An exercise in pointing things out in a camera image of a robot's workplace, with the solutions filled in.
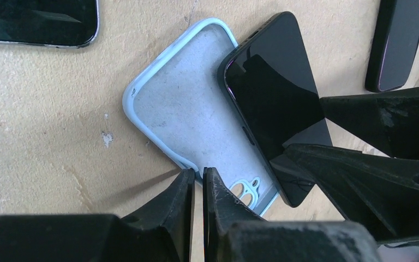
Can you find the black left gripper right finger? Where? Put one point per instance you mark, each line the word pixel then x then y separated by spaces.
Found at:
pixel 233 232

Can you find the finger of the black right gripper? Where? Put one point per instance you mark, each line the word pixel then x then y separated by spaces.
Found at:
pixel 388 121
pixel 380 193

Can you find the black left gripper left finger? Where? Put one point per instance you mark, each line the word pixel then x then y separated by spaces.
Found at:
pixel 160 230

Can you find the black smartphone with purple edge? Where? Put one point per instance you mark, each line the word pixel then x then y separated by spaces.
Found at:
pixel 394 45

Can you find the light blue phone case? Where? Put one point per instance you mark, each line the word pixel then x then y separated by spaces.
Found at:
pixel 177 103

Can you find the black smartphone face down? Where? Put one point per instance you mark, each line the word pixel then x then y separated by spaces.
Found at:
pixel 269 83

